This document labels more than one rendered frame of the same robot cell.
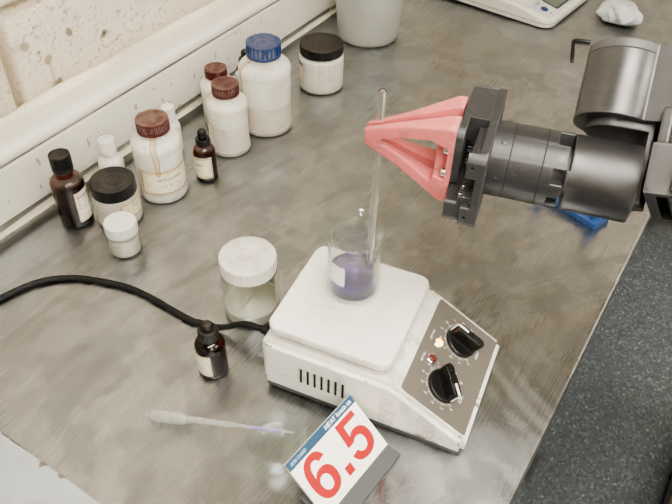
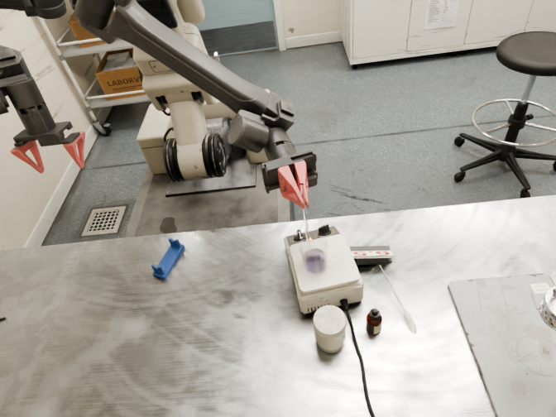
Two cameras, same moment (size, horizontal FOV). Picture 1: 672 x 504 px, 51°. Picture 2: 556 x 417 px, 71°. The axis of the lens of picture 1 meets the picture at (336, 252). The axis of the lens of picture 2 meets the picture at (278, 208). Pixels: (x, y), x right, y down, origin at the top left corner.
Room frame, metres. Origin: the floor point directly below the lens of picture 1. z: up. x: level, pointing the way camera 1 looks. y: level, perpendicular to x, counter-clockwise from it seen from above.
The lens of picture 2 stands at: (0.71, 0.38, 1.48)
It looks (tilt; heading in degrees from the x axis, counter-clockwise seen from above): 45 degrees down; 245
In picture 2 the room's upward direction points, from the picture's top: 10 degrees counter-clockwise
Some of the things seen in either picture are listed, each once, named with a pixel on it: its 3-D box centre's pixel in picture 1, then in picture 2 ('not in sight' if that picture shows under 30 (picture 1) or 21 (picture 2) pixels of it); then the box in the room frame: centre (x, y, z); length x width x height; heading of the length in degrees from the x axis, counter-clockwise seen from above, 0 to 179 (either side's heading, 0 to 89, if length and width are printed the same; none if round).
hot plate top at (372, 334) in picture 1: (351, 303); (323, 262); (0.45, -0.02, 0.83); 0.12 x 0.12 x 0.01; 68
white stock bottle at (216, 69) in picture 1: (218, 94); not in sight; (0.88, 0.17, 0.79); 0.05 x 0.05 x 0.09
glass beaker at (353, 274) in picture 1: (355, 257); (313, 254); (0.47, -0.02, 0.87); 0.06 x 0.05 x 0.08; 167
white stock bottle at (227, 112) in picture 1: (227, 115); not in sight; (0.82, 0.15, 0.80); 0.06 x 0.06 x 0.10
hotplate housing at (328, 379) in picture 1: (374, 342); (321, 265); (0.44, -0.04, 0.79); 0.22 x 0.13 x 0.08; 68
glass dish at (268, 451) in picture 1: (277, 442); (382, 277); (0.35, 0.05, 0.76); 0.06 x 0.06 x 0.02
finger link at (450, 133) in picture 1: (426, 136); (292, 189); (0.47, -0.07, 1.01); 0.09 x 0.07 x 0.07; 73
